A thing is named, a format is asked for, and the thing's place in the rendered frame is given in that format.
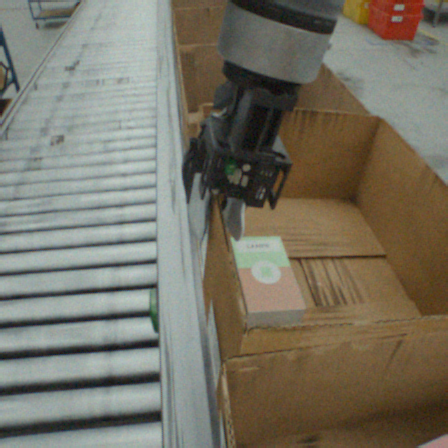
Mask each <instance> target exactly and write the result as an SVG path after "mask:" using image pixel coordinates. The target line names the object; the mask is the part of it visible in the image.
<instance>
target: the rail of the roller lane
mask: <svg viewBox="0 0 448 448"><path fill-rule="evenodd" d="M88 2H89V0H83V1H82V2H81V4H80V5H79V7H78V8H77V10H76V11H75V13H74V14H73V16H72V17H71V18H70V19H69V21H68V22H67V24H66V25H65V27H64V28H63V29H62V30H61V31H60V33H59V34H58V36H57V37H56V39H55V41H54V42H53V44H52V45H51V46H50V48H49V49H48V51H47V52H46V53H45V54H44V56H43V57H42V59H41V60H40V62H39V63H38V64H37V66H36V68H35V69H34V71H33V72H32V74H31V75H30V77H29V78H28V80H27V81H25V83H24V84H23V86H22V87H21V89H20V92H19V93H18V95H17V96H16V97H15V98H14V99H13V101H12V102H11V104H10V105H9V107H8V108H7V110H6V112H5V113H4V115H3V116H2V117H1V119H0V140H2V139H3V132H4V131H8V130H9V123H11V122H13V121H14V114H16V113H19V107H20V106H22V105H24V100H25V98H28V92H29V91H32V86H33V85H36V80H37V79H39V78H40V75H41V74H43V71H44V68H46V63H49V60H50V59H51V58H53V54H55V50H56V49H58V46H61V42H63V38H66V35H67V34H68V32H69V29H70V28H71V26H73V23H75V20H77V17H78V16H79V15H80V13H82V10H83V8H85V6H86V5H87V4H88Z"/></svg>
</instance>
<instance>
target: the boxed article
mask: <svg viewBox="0 0 448 448"><path fill-rule="evenodd" d="M230 247H231V252H232V256H233V260H234V265H235V269H236V273H237V278H238V282H239V286H240V291H241V295H242V299H243V304H244V307H245V312H246V316H247V320H248V329H251V328H253V327H259V326H274V325H297V324H300V322H301V320H302V317H303V314H304V312H305V304H304V302H303V299H302V296H301V293H300V291H299V288H298V285H297V283H296V281H295V278H294V276H293V273H292V270H291V268H290V265H289V263H290V262H289V260H288V257H287V254H286V251H285V249H284V246H283V243H282V241H281V238H280V236H276V237H242V238H241V240H240V241H235V240H234V238H233V237H231V238H230Z"/></svg>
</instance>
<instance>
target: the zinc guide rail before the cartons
mask: <svg viewBox="0 0 448 448"><path fill-rule="evenodd" d="M157 44H158V68H157V106H158V111H157V169H158V171H157V236H158V282H159V301H160V346H161V365H162V395H163V425H164V445H165V448H214V444H213V436H212V427H211V418H210V409H209V401H208V392H207V383H206V379H205V374H204V365H203V356H202V348H201V338H200V329H199V319H198V310H197V301H196V291H195V282H194V272H193V262H192V252H191V243H190V233H189V223H188V214H187V204H186V196H185V191H184V186H183V182H182V177H181V162H182V156H181V147H180V137H179V134H180V127H179V118H178V109H177V100H176V91H175V82H174V80H175V73H174V64H173V55H172V47H171V29H170V21H169V12H168V3H167V0H158V27H157Z"/></svg>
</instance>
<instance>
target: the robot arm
mask: <svg viewBox="0 0 448 448"><path fill-rule="evenodd" d="M345 1H346V0H228V2H227V6H226V10H225V13H224V17H223V21H222V25H221V28H220V33H219V36H218V40H217V44H216V49H217V51H218V53H219V54H220V55H221V56H222V57H223V58H224V59H225V60H224V64H223V67H222V74H224V76H225V77H226V78H228V79H229V80H228V81H227V82H225V83H224V84H222V85H221V86H220V87H217V88H215V92H214V100H213V106H212V109H213V110H218V111H221V113H216V112H211V113H210V116H209V118H207V119H205V120H203V121H199V125H200V129H201V130H200V131H199V133H198V136H197V138H193V137H189V144H188V148H187V150H186V151H185V153H184V155H183V158H182V162H181V177H182V182H183V186H184V191H185V196H186V203H187V209H188V214H189V219H190V224H191V227H192V230H193V232H194V234H195V235H196V237H197V239H198V240H199V241H201V242H202V241H203V239H204V236H205V233H206V229H207V226H206V218H207V216H208V214H209V202H210V200H211V193H212V194H215V195H216V194H223V195H225V198H224V200H223V201H222V202H221V206H222V210H223V215H224V220H225V224H226V229H227V232H228V231H229V232H230V233H231V235H232V236H233V238H234V240H235V241H240V240H241V238H242V236H243V233H244V213H245V211H246V209H247V207H253V208H260V209H262V208H263V207H264V204H265V202H266V201H268V203H269V206H270V208H271V210H275V207H276V205H277V202H278V200H279V197H280V195H281V193H282V190H283V188H284V185H285V183H286V178H287V176H288V173H289V171H290V169H291V167H292V165H293V164H292V162H291V160H290V158H289V155H288V153H287V151H286V149H285V147H284V145H283V143H282V141H281V139H280V137H279V135H278V131H279V129H280V127H281V124H282V122H283V119H284V116H285V114H286V111H287V112H290V113H293V110H294V108H295V105H296V103H297V100H298V96H299V93H300V88H301V86H302V84H305V83H309V82H312V81H313V80H315V79H316V76H317V74H318V71H319V70H320V67H321V62H322V61H323V58H324V56H325V53H326V52H327V50H328V51H329V49H330V48H331V47H332V44H333V42H332V40H331V38H332V36H333V31H334V29H335V27H336V24H337V23H338V20H339V16H340V14H341V11H342V9H343V7H344V5H345V3H344V2H345ZM280 169H281V170H280ZM280 171H282V173H283V178H282V180H281V183H280V185H279V188H278V190H277V193H276V194H275V192H274V186H275V184H276V181H277V179H278V176H279V174H280Z"/></svg>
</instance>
